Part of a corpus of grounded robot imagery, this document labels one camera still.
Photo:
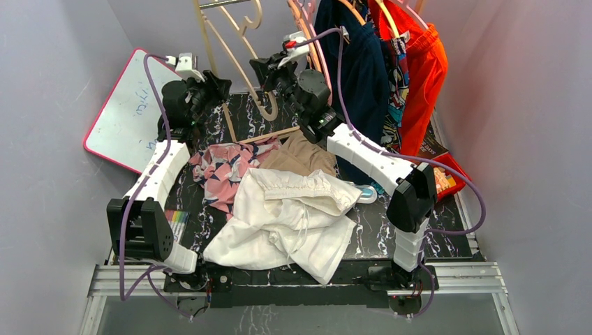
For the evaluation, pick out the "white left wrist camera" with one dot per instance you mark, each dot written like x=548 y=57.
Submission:
x=186 y=66

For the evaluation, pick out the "beige shorts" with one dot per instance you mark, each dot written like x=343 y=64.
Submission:
x=301 y=157

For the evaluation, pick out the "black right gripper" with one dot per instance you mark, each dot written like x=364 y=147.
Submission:
x=262 y=66

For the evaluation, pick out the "pink shark print shorts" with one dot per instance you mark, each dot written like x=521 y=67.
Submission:
x=220 y=167

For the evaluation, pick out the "orange hanging shorts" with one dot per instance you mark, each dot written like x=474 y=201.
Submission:
x=427 y=67

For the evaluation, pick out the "white shorts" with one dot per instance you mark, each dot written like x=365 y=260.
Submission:
x=282 y=218

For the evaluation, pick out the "pink and orange hanger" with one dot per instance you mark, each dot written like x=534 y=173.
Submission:
x=303 y=13

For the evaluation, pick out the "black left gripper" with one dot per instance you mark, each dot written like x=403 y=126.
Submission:
x=220 y=88

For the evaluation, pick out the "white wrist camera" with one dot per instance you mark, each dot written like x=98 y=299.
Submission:
x=295 y=47
x=186 y=66

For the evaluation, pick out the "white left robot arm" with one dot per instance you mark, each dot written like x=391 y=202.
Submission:
x=139 y=228

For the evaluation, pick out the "navy blue hanging shorts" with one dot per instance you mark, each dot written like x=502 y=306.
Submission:
x=364 y=81

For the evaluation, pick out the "pink framed whiteboard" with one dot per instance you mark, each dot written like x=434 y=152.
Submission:
x=125 y=130

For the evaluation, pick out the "red plastic bin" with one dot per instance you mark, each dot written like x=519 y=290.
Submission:
x=448 y=184

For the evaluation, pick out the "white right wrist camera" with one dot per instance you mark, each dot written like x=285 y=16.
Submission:
x=295 y=47

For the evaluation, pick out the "coloured marker pack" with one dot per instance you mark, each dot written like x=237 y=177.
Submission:
x=178 y=221

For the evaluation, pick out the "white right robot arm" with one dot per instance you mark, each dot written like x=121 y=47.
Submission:
x=411 y=187

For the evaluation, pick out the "dark book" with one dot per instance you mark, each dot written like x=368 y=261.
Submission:
x=430 y=147

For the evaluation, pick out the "colourful print hanging shorts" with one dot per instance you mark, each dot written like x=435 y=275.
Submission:
x=394 y=54

